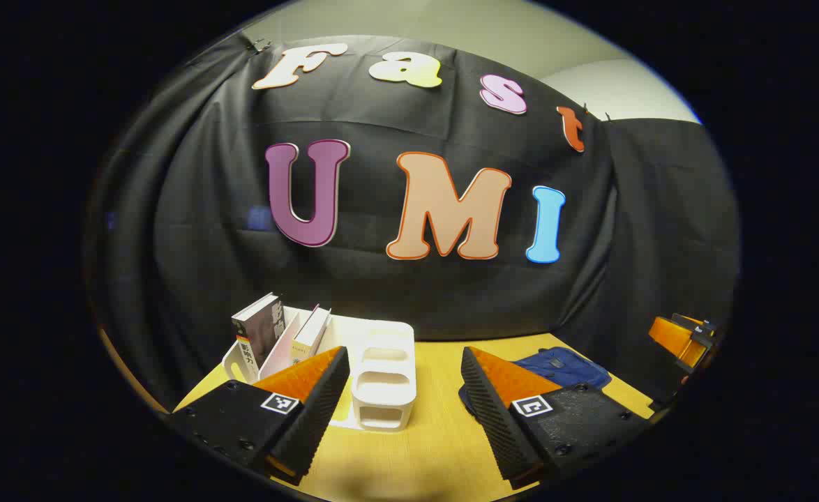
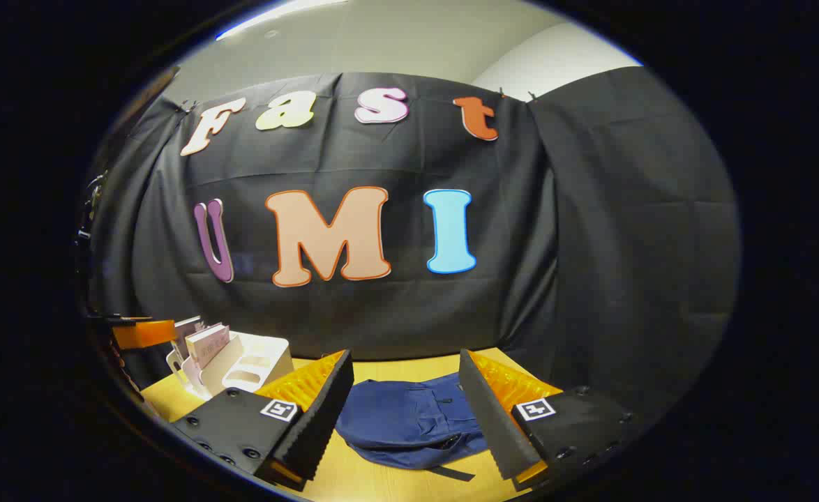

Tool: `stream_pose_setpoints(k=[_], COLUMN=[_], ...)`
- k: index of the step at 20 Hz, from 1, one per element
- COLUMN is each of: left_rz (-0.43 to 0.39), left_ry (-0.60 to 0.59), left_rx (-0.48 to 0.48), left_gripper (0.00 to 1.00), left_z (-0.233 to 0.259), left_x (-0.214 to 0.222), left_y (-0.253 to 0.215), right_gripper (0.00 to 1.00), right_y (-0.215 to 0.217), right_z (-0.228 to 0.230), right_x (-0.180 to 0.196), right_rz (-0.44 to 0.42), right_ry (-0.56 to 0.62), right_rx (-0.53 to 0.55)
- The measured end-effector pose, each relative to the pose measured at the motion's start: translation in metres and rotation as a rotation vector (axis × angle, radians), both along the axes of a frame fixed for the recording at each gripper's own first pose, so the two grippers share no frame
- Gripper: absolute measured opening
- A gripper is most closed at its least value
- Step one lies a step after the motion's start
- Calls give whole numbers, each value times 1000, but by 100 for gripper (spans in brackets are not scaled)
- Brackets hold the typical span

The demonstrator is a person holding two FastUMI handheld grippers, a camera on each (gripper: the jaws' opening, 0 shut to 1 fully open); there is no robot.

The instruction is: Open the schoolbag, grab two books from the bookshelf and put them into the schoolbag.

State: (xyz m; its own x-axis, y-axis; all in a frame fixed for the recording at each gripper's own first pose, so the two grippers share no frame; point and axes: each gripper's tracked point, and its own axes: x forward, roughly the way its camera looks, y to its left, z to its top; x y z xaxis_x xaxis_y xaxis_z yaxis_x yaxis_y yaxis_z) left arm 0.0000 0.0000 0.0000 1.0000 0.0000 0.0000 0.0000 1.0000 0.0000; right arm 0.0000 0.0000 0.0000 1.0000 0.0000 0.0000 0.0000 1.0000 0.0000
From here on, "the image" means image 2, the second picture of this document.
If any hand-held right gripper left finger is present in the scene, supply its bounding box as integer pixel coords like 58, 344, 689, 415
171, 349, 354, 492

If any black backdrop cloth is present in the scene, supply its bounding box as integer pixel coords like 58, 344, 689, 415
87, 66, 742, 433

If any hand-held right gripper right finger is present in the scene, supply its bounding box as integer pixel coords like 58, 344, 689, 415
458, 349, 633, 492

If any white bookshelf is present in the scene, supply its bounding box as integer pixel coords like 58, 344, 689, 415
165, 331, 295, 400

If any blue schoolbag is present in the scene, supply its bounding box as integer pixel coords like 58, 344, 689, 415
335, 373, 490, 482

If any pink book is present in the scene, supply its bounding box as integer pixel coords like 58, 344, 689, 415
185, 323, 231, 370

